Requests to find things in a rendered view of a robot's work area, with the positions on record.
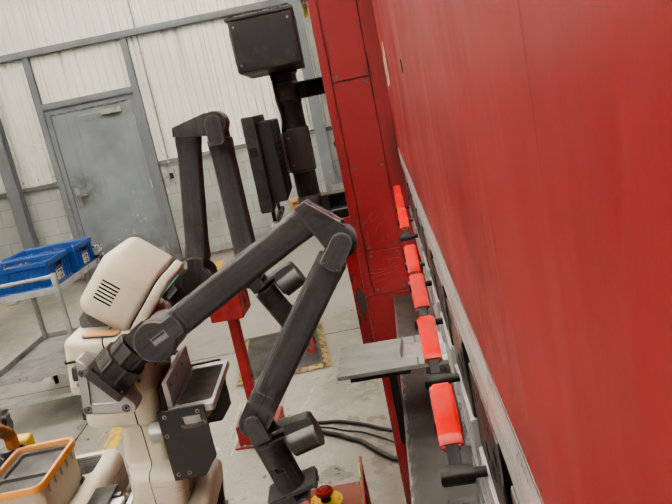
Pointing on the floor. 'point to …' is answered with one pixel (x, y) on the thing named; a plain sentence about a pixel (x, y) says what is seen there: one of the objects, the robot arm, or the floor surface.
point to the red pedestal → (237, 307)
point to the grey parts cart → (28, 369)
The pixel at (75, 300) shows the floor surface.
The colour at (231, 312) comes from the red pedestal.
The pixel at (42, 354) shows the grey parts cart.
